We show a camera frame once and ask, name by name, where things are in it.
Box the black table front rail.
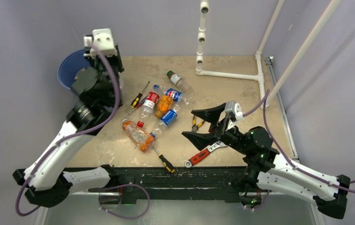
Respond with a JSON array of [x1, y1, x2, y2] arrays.
[[65, 167, 259, 204]]

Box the aluminium side rail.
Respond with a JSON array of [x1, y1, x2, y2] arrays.
[[264, 57, 300, 162]]

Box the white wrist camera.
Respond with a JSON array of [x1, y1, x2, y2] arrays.
[[224, 101, 244, 130], [83, 28, 118, 58]]

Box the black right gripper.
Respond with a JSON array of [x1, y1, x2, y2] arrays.
[[181, 103, 249, 155]]

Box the red handled adjustable wrench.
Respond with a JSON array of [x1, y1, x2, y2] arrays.
[[184, 141, 227, 168]]

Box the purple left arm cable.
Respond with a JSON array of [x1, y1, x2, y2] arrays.
[[15, 45, 121, 217]]

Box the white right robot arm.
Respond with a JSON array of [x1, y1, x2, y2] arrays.
[[183, 101, 350, 219]]

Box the red label clear bottle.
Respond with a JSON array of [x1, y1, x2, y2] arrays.
[[137, 91, 159, 128]]

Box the yellow black screwdriver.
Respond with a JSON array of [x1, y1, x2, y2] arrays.
[[130, 81, 150, 109], [153, 146, 176, 173]]

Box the purple cable loop below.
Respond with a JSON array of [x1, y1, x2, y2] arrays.
[[98, 183, 151, 220]]

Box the white pvc pipe frame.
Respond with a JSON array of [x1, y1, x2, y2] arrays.
[[195, 0, 342, 110]]

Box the blue plastic bin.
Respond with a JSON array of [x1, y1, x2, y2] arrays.
[[57, 49, 123, 108]]

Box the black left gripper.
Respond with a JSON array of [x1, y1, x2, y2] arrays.
[[83, 47, 124, 105]]

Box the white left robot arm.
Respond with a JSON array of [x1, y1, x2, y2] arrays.
[[13, 44, 124, 208]]

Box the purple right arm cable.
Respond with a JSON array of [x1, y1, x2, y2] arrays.
[[242, 89, 355, 196]]

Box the yellow black screwdriver front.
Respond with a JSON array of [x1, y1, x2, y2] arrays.
[[153, 146, 176, 173]]

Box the pepsi label clear bottle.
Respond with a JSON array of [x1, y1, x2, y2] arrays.
[[159, 87, 190, 103]]

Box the green cap clear bottle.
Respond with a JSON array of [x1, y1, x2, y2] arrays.
[[166, 70, 192, 92]]

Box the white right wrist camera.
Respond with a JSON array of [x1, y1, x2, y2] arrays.
[[224, 101, 244, 130]]

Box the crushed orange label bottle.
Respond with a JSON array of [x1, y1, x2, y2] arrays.
[[122, 119, 155, 152]]

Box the blue label bottle centre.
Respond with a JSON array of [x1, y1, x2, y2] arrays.
[[151, 104, 182, 137]]

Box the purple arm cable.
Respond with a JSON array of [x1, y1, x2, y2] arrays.
[[15, 45, 121, 217], [242, 89, 355, 196]]

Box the orange juice bottle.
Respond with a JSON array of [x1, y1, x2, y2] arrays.
[[155, 95, 173, 119]]

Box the yellow black screwdriver back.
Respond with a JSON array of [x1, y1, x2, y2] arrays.
[[130, 81, 150, 109]]

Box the yellow handled pliers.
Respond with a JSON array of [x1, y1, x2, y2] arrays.
[[191, 115, 205, 133]]

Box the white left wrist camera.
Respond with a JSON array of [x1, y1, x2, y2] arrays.
[[83, 28, 118, 58]]

